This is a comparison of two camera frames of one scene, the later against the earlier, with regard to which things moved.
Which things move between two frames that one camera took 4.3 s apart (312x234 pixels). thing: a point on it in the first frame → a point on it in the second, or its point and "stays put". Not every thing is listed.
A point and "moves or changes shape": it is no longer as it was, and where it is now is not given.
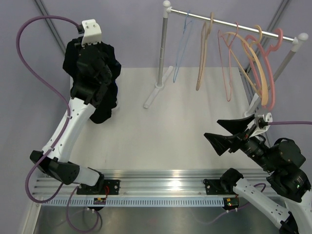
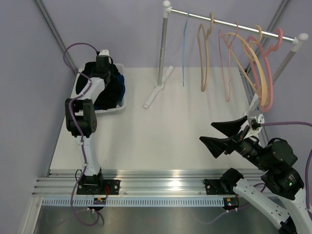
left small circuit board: [99, 201] stays put
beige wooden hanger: [204, 34] moves or changes shape
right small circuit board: [230, 203] stays put
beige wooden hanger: [251, 48] stays put
